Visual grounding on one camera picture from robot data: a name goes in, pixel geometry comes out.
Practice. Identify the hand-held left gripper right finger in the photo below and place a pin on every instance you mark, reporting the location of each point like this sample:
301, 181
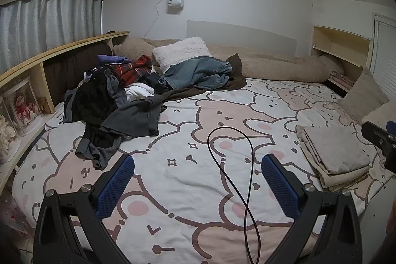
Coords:
278, 186

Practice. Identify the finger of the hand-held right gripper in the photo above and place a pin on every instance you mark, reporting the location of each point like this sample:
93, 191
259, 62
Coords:
376, 132

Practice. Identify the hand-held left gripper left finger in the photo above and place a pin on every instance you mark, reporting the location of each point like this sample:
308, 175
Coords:
119, 183

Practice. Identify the dark grey shirt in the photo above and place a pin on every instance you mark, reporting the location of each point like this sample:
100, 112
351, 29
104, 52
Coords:
133, 117

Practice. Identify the white fluffy cushion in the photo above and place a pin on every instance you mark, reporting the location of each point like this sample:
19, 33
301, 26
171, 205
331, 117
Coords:
382, 112

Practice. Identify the beige fluffy cushion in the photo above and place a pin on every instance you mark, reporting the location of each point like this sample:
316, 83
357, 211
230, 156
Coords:
365, 97

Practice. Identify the folded grey-beige cloth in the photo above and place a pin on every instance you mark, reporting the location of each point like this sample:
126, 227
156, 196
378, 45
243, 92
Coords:
334, 149

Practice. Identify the folded cream cloth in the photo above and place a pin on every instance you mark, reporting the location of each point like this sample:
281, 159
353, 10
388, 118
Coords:
337, 180

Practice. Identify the folded pink cloth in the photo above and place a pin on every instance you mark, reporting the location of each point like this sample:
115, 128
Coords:
342, 81

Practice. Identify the bear printed bed sheet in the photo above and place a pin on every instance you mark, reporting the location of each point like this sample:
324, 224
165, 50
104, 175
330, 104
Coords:
185, 143

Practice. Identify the white louvered door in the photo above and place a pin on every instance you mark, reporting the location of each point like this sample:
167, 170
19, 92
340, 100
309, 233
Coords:
385, 50

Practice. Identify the black garment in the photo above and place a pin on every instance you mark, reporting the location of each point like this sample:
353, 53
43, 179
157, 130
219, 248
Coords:
89, 100

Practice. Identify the grey-blue garment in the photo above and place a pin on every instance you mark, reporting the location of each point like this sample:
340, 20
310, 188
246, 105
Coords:
117, 90

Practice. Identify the white garment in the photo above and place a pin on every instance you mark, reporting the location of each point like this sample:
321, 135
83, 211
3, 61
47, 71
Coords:
137, 92

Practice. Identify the red plaid shirt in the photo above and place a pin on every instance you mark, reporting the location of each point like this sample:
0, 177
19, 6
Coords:
133, 69

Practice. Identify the clear doll display box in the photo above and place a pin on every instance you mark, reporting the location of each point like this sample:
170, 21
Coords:
24, 109

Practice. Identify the clear flower display box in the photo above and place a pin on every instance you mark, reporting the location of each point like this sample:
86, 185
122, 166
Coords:
6, 134

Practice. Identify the beige fluffy blanket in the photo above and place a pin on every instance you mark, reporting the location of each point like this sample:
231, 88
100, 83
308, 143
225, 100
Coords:
272, 63

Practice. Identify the purple garment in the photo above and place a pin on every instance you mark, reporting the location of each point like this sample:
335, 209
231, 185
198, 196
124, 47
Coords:
108, 60

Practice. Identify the blue jeans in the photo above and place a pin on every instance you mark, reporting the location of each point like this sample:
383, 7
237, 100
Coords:
198, 72

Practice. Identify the white fluffy pillow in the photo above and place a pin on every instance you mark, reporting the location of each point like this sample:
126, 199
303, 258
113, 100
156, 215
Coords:
179, 50

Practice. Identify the wooden bedside shelf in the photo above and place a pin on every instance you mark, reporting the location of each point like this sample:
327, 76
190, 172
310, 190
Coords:
62, 49

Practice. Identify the grey curtain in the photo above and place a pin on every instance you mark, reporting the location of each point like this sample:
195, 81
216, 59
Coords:
46, 26

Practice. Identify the white bed frame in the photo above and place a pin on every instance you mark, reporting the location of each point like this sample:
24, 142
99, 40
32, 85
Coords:
374, 236

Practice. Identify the wooden wall shelf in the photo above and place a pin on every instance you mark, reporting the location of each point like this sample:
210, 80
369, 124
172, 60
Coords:
337, 44

